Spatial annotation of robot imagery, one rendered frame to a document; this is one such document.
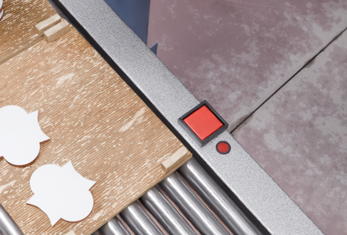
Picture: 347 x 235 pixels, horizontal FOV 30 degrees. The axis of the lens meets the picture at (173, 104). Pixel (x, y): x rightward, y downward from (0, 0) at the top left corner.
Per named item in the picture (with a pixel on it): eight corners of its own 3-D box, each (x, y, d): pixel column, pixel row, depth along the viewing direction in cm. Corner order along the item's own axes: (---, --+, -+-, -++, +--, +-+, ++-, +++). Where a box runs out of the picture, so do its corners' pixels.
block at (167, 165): (182, 151, 129) (183, 144, 127) (188, 157, 129) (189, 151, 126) (159, 168, 127) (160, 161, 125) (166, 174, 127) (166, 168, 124)
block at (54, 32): (66, 25, 142) (65, 17, 140) (71, 30, 142) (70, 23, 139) (43, 38, 140) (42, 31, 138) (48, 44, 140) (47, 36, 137)
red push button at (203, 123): (203, 107, 137) (204, 104, 136) (222, 127, 135) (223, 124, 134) (182, 123, 135) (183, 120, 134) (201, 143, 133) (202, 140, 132)
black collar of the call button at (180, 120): (204, 103, 138) (205, 99, 136) (227, 128, 135) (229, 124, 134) (176, 122, 135) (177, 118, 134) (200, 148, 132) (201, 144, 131)
